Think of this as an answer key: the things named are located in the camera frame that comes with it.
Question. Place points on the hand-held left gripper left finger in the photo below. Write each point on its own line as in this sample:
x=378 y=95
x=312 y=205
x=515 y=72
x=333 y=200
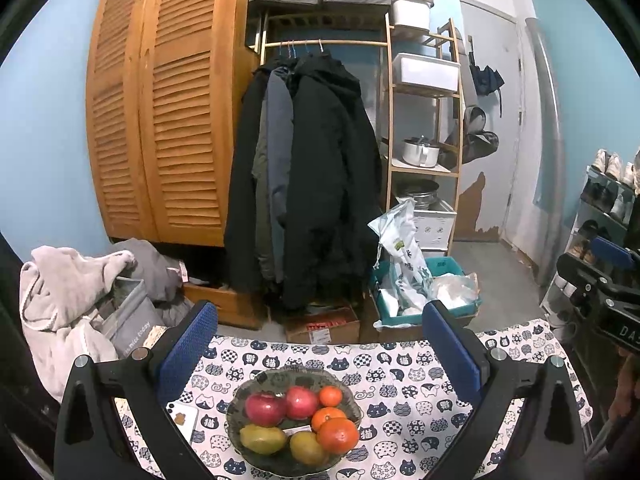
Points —
x=187 y=345

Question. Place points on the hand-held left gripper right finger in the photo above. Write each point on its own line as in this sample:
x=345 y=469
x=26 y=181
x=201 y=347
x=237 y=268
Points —
x=452 y=350

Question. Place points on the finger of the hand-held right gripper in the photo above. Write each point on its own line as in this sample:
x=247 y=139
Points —
x=612 y=253
x=585 y=280

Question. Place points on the green glass plate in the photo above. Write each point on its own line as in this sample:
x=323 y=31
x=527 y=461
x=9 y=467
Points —
x=270 y=382

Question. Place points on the red apple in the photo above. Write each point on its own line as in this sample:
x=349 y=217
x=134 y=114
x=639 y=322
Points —
x=301 y=402
x=265 y=407

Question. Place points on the small orange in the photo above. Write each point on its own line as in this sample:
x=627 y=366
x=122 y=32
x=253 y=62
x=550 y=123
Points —
x=331 y=396

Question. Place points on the large orange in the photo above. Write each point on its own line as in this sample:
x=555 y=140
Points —
x=338 y=435
x=327 y=415

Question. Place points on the green mango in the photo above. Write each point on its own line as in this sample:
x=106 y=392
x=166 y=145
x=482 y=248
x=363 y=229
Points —
x=309 y=447

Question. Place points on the person's right hand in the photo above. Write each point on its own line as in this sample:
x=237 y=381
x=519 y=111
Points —
x=627 y=385

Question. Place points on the white shoe rack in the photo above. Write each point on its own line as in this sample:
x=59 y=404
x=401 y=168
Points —
x=580 y=220

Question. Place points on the grey tote bag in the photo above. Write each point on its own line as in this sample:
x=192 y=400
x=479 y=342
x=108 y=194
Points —
x=132 y=320

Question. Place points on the clear plastic bag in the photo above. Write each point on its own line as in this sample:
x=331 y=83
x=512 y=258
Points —
x=455 y=287

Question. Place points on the cat-print tablecloth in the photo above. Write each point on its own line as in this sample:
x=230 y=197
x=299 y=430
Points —
x=400 y=385

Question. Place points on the teal box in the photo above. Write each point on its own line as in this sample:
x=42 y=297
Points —
x=385 y=307

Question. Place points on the white packet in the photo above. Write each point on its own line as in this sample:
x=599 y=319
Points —
x=389 y=300

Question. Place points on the grey clothes pile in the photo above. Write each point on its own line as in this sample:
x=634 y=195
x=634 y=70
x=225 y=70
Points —
x=150 y=265

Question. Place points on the shoe rack with shoes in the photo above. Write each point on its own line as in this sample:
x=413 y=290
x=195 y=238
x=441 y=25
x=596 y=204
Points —
x=612 y=165

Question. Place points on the white rice bag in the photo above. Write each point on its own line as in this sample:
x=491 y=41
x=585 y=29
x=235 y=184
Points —
x=405 y=255

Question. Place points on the white perforated basket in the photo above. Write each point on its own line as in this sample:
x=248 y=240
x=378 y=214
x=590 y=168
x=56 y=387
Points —
x=435 y=230

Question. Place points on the red-label cardboard box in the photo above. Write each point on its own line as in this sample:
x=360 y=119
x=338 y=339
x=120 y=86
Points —
x=322 y=327

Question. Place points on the metal pipe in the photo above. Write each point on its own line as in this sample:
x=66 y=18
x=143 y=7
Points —
x=547 y=135

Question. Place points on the white sticker label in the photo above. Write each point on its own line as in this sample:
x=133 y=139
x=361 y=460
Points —
x=296 y=428

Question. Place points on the white fleece garment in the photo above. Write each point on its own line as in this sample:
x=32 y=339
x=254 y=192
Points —
x=55 y=300

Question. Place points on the white door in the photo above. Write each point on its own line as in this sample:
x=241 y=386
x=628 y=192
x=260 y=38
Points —
x=490 y=160

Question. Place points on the black jacket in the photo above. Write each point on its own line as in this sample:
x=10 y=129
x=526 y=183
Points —
x=242 y=200

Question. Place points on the dark grey hanging bag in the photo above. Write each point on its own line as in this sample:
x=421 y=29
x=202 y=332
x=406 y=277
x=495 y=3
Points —
x=472 y=150

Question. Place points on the grey folded bag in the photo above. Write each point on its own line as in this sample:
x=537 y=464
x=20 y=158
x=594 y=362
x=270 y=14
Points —
x=475 y=119

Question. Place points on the steel cooking pot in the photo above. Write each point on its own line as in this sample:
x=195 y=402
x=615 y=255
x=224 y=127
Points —
x=420 y=152

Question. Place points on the black hooded coat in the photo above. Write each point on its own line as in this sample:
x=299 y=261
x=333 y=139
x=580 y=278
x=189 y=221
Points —
x=330 y=185

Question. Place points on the grey jacket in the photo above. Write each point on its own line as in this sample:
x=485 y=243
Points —
x=277 y=135

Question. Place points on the wooden louvered wardrobe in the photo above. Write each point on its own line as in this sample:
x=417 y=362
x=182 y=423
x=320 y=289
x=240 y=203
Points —
x=165 y=110

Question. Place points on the wooden shelf unit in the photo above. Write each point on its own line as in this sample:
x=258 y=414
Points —
x=387 y=110

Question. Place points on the white storage bin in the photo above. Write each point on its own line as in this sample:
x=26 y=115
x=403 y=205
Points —
x=425 y=72

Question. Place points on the white bucket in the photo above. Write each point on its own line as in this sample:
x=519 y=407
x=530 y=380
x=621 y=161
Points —
x=410 y=12

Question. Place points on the wooden garment rack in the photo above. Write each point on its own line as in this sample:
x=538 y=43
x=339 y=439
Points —
x=350 y=43

